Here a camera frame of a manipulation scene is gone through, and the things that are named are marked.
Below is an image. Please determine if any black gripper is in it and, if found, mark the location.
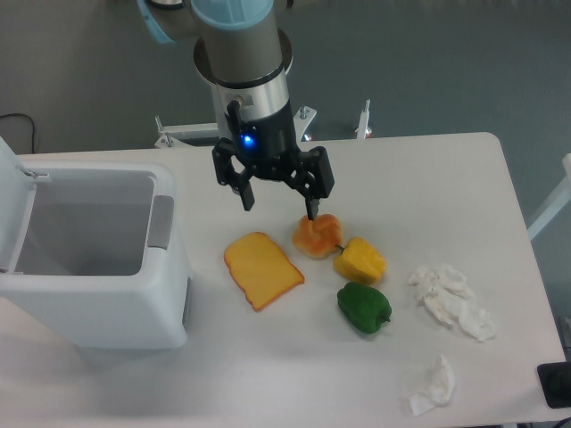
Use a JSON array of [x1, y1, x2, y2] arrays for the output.
[[212, 100, 335, 221]]

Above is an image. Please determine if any white trash can lid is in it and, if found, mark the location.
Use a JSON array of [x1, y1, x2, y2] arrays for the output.
[[1, 139, 37, 273]]

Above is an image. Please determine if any orange toy bread roll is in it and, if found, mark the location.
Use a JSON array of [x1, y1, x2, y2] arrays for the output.
[[292, 214, 343, 259]]

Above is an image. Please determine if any black floor cable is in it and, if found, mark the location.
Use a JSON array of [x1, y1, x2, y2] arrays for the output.
[[0, 112, 37, 155]]

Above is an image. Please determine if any yellow toy bell pepper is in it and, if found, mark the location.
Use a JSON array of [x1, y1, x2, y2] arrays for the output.
[[333, 237, 386, 285]]

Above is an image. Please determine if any green toy bell pepper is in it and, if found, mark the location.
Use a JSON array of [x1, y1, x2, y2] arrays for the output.
[[337, 282, 393, 334]]

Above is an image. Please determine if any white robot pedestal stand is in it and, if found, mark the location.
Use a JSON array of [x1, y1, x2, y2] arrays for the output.
[[154, 99, 372, 148]]

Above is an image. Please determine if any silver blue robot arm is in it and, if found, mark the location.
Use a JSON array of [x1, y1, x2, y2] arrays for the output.
[[137, 1, 335, 219]]

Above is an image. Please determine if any white trash can body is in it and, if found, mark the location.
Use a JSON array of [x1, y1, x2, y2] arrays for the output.
[[1, 161, 190, 349]]

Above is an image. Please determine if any large crumpled white tissue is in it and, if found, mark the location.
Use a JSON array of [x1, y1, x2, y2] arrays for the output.
[[407, 264, 497, 342]]

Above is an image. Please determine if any small crumpled white tissue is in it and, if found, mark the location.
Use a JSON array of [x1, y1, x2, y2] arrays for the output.
[[407, 354, 456, 417]]

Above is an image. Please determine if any white frame bar right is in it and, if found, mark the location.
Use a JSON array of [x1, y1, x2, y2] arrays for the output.
[[527, 153, 570, 241]]

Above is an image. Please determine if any black device at edge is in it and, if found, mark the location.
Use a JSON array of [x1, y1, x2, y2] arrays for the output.
[[537, 362, 570, 408]]

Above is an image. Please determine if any toy bread slice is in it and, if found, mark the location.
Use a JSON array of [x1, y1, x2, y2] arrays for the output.
[[223, 232, 305, 311]]

